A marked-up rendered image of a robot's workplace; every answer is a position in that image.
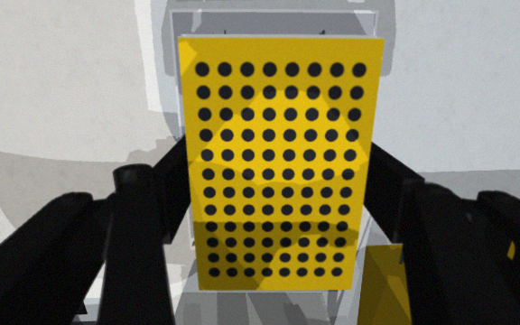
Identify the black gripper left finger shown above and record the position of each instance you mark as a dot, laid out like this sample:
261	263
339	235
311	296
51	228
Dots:
50	262

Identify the yellow waste bin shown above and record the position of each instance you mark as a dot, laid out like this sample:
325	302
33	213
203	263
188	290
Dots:
384	296

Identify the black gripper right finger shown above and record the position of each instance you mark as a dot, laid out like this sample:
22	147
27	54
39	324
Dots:
450	275

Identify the yellow rack with grid of holes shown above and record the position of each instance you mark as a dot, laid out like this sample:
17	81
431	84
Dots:
278	133

